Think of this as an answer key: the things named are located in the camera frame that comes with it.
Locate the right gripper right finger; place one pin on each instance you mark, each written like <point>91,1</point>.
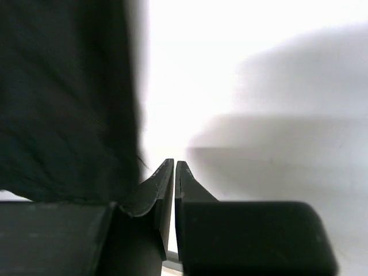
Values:
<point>247,237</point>

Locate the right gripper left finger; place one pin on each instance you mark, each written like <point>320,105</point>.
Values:
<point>89,239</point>

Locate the black pleated skirt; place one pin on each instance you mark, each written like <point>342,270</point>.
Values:
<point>68,103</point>

